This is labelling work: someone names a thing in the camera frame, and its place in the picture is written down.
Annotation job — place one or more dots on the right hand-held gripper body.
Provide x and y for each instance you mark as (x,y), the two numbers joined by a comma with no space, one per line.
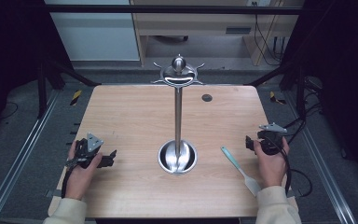
(272,138)

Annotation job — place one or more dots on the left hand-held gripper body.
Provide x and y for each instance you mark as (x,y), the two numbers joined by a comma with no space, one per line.
(87,149)

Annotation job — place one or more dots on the steel utensil rack stand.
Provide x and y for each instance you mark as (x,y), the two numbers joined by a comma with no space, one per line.
(177,118)

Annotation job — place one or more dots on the person's right hand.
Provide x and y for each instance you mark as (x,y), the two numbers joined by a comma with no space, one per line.
(272,168)

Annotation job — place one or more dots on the person's left hand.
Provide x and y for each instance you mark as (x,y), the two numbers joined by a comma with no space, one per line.
(79,179)

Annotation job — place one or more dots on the wooden table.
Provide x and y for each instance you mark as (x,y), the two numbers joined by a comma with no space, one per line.
(130,124)

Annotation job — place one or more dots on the white cabinet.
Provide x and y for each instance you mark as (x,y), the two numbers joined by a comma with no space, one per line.
(96,34)

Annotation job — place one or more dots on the aluminium floor rail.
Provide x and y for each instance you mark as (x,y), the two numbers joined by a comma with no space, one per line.
(15,161)
(323,161)

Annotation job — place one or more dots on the black metal frame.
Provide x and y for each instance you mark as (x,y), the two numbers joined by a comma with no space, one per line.
(56,71)
(289,81)

